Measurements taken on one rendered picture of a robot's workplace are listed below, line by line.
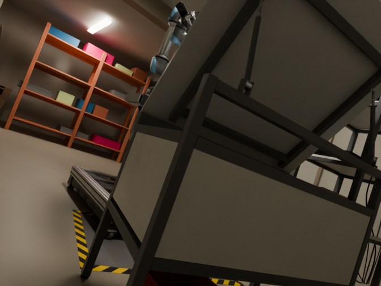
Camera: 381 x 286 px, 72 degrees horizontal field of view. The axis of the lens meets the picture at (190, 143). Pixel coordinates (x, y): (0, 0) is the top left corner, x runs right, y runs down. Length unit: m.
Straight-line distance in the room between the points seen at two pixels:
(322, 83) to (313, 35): 0.29
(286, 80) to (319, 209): 0.66
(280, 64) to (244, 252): 0.90
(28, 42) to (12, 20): 0.56
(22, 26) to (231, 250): 7.80
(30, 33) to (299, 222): 7.82
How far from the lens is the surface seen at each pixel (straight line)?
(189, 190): 0.85
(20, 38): 8.23
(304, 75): 1.52
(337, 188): 2.52
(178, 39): 1.89
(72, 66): 8.34
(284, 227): 1.17
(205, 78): 0.86
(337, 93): 1.71
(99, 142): 6.85
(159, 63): 2.13
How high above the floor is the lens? 0.73
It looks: 3 degrees up
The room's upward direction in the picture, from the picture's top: 20 degrees clockwise
